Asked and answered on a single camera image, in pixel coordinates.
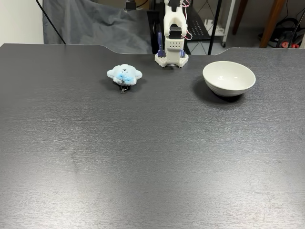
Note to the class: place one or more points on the skyblue plush doll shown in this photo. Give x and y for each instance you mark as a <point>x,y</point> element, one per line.
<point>124,74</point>

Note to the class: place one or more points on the white bowl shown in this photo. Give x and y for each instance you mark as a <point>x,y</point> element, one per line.
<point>228,76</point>

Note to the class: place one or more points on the blue clamp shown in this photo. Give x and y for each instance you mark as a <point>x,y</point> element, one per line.
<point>182,53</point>
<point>161,47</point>

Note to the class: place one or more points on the black perforated panel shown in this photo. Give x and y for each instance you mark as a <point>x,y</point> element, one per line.
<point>200,23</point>

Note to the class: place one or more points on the grey cloth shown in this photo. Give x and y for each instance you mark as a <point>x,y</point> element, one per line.
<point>95,23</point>

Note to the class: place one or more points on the black pole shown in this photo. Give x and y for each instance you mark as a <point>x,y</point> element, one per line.
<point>214,23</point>

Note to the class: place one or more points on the thin wooden leg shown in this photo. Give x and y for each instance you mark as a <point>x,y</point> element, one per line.
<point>238,16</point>

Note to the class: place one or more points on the black tripod leg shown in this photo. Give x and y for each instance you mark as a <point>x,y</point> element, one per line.
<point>51,22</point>

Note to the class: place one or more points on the thick wooden leg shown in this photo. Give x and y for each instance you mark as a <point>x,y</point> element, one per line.
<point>271,23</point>

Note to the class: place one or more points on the black red vacuum cleaner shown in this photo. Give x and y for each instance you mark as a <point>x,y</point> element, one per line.
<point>283,31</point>

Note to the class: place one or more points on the white cart frame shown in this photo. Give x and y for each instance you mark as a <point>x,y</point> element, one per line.
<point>228,21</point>

